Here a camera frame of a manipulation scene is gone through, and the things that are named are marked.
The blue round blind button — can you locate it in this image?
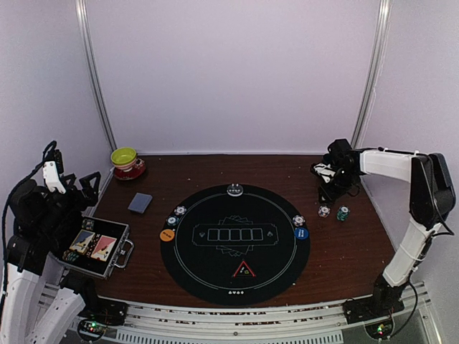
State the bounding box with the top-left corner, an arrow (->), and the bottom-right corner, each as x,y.
294,227 -> 309,240

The green bowl on red saucer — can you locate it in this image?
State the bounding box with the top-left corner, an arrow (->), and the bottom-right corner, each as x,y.
110,147 -> 146,181

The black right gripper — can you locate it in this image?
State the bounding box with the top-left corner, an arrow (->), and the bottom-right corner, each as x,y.
318,167 -> 359,204

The round black poker mat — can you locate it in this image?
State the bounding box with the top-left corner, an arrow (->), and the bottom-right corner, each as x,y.
160,184 -> 311,306

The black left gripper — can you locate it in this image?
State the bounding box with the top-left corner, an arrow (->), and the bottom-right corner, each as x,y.
36,171 -> 100,239

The blue white poker chip stack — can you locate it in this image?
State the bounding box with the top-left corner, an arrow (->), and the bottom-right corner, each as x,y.
318,205 -> 331,218

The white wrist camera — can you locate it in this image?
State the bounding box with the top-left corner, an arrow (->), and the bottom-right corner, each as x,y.
311,163 -> 336,183
42,149 -> 66,194

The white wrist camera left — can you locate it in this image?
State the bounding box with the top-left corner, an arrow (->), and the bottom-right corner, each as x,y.
42,149 -> 66,194

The aluminium front rail frame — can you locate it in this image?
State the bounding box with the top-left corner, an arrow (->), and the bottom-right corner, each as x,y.
60,283 -> 444,343

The blue playing card deck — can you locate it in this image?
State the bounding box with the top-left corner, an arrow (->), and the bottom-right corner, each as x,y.
128,193 -> 153,214

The red black triangle marker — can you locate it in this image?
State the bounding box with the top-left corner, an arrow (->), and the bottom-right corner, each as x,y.
232,260 -> 256,278

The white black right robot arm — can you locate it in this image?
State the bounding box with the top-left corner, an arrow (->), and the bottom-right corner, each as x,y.
311,138 -> 456,320

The clear round dealer button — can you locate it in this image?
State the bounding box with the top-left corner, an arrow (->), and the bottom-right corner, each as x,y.
227,183 -> 244,197

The orange round blind button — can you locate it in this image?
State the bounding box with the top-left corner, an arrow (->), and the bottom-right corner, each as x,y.
159,229 -> 175,242

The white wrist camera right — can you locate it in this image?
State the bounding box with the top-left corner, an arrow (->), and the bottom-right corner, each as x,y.
311,163 -> 336,183

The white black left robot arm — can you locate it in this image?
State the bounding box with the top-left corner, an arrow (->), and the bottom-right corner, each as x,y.
7,181 -> 311,306

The green poker chip stack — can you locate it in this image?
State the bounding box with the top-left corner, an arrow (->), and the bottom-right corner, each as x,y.
336,206 -> 350,221

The red card box in case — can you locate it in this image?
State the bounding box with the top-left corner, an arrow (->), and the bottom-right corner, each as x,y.
90,235 -> 117,262

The aluminium poker case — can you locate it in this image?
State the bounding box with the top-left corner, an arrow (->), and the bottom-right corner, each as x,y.
57,216 -> 135,280

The blue card box in case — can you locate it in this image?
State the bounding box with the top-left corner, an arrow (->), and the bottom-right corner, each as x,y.
69,229 -> 95,254

